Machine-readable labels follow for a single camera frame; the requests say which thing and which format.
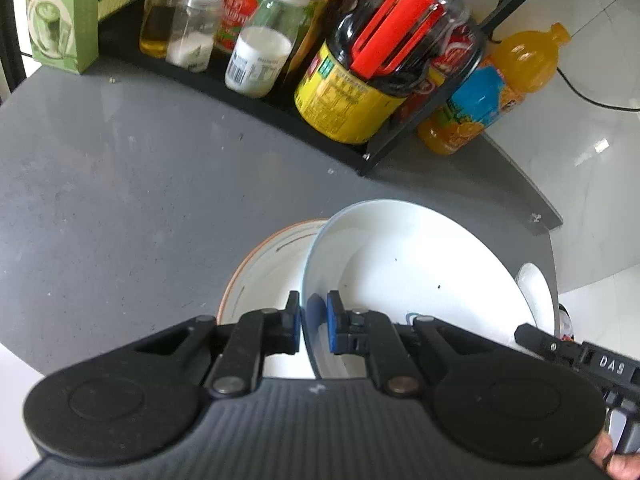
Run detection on glass oil bottle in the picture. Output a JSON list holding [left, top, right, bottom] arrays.
[[139, 0, 211, 59]]

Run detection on plain white plate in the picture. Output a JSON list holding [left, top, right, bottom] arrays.
[[516, 262, 557, 327]]

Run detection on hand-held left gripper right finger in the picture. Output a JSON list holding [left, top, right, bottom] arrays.
[[326, 289, 507, 397]]

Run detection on white plate with orange rim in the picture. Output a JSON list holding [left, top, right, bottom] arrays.
[[216, 219, 331, 381]]

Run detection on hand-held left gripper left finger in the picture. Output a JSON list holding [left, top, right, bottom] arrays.
[[135, 290, 302, 400]]

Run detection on dark sauce bottle yellow label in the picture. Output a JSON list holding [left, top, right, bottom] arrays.
[[294, 0, 473, 146]]

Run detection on person's right hand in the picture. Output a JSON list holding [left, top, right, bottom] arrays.
[[590, 433, 640, 480]]

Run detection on white cap powder bottle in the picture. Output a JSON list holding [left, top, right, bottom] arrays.
[[225, 0, 315, 99]]

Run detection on green carton box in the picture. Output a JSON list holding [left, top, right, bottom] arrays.
[[25, 0, 100, 75]]

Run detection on large white bowl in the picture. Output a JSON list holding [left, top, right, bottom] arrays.
[[300, 200, 556, 381]]

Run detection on black metal rack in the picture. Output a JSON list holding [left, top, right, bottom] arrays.
[[97, 0, 571, 177]]

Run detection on orange juice bottle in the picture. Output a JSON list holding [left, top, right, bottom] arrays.
[[417, 21, 572, 156]]

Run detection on red label bottle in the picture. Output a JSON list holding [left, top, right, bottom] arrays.
[[214, 0, 267, 56]]

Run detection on glass jar with white powder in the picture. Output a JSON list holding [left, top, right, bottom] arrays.
[[166, 0, 227, 74]]

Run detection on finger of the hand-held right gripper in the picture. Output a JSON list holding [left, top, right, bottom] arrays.
[[515, 323, 584, 361]]

